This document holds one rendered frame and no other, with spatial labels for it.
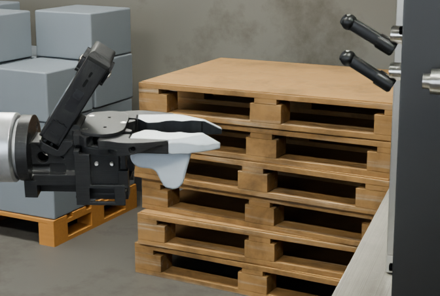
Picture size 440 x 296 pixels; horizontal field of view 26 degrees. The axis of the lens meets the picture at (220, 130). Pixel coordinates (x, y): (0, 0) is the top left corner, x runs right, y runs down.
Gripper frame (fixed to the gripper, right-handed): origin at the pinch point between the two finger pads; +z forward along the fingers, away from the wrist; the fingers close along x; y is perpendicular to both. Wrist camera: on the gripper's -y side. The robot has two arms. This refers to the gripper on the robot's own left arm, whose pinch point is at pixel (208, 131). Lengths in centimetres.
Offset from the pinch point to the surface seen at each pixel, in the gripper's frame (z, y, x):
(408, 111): 17.3, -10.1, 21.8
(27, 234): -102, 167, -303
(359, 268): 22, 40, -43
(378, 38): 14.9, -15.3, 18.9
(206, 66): -17, 84, -303
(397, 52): 26, 4, -46
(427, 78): 18.1, -13.6, 24.1
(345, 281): 19, 39, -38
